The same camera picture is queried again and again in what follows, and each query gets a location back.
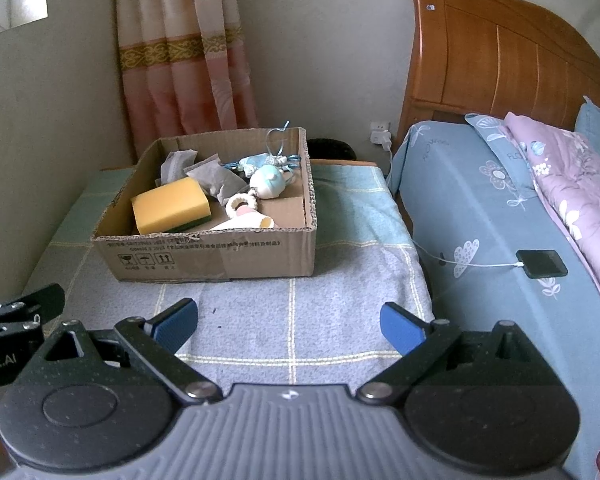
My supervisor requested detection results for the white scrunchie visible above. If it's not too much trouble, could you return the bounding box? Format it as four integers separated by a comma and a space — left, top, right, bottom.
224, 192, 259, 218

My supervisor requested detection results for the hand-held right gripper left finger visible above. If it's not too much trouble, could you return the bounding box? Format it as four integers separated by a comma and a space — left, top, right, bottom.
45, 298, 225, 403

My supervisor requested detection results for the wooden headboard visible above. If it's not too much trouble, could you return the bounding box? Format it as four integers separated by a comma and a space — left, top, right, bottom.
397, 0, 600, 136

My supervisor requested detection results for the pink patterned curtain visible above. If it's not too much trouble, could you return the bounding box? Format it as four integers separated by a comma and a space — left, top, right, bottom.
115, 0, 259, 158

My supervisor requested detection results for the wooden bench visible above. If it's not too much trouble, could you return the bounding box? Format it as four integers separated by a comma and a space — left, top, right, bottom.
310, 158, 381, 171

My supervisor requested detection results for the black trash bin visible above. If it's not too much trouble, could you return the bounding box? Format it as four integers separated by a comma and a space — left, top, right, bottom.
307, 137, 357, 161

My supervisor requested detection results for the white charging cable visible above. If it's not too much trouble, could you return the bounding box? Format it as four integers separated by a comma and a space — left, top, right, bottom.
384, 145, 523, 269

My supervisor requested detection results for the cream cloth pouch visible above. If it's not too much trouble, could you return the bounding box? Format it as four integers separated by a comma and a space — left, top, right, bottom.
207, 210, 276, 232

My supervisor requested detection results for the purple floral quilt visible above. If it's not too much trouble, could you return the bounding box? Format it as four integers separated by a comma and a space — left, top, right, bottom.
500, 112, 600, 333

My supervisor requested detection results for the blue and white plush ball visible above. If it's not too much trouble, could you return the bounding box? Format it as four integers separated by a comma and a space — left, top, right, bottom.
249, 165, 293, 200

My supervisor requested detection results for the yellow sponge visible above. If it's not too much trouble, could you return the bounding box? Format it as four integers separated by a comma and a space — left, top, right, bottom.
131, 177, 212, 235

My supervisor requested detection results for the blue floral bedsheet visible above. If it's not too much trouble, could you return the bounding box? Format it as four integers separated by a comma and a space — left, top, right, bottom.
387, 120, 600, 480

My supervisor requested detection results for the clear plastic zip bag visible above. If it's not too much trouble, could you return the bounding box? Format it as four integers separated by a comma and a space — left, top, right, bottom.
185, 156, 243, 206
160, 149, 199, 186

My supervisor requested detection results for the floral sachet with blue tassel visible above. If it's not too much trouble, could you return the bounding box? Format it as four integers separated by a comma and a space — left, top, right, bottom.
222, 122, 301, 176

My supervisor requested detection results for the blue floral pillow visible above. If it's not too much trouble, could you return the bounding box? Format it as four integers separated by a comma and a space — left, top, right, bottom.
465, 112, 538, 203
575, 96, 600, 156

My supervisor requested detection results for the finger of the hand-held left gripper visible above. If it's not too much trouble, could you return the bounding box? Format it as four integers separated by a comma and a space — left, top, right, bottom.
0, 283, 66, 326

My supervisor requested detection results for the cardboard box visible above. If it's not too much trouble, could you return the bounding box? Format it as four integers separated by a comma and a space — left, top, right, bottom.
91, 127, 317, 283

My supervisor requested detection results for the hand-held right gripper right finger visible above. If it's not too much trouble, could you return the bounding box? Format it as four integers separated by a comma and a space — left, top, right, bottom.
356, 302, 553, 403

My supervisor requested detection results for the black phone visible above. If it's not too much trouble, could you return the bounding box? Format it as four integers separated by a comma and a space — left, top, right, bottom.
515, 249, 569, 279

